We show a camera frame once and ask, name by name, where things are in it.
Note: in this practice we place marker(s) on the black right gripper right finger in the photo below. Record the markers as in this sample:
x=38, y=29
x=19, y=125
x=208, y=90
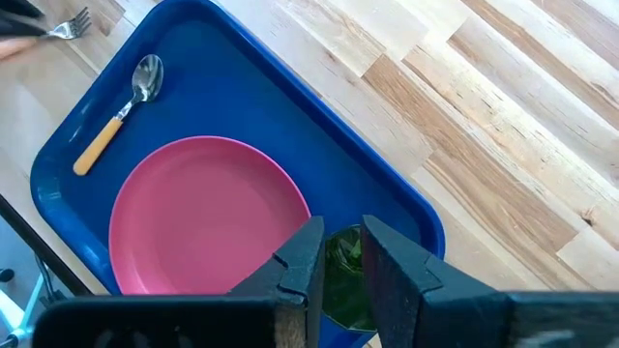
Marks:
x=416, y=299

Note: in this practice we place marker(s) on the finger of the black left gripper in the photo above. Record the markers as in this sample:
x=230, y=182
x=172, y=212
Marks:
x=19, y=6
x=21, y=28

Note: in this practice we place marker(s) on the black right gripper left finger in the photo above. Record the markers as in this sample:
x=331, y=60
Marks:
x=300, y=270

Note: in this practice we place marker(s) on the green faceted cup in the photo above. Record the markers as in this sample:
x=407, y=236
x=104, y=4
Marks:
x=345, y=280

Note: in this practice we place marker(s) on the red plastic plate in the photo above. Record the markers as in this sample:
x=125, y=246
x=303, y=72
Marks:
x=203, y=217

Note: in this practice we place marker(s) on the blue plastic tray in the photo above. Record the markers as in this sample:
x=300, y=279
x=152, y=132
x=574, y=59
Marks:
x=232, y=87

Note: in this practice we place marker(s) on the white metal table leg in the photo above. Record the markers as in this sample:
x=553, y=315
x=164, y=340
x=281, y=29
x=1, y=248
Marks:
x=19, y=319

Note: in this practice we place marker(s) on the black aluminium frame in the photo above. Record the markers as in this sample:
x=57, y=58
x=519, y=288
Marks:
x=43, y=246

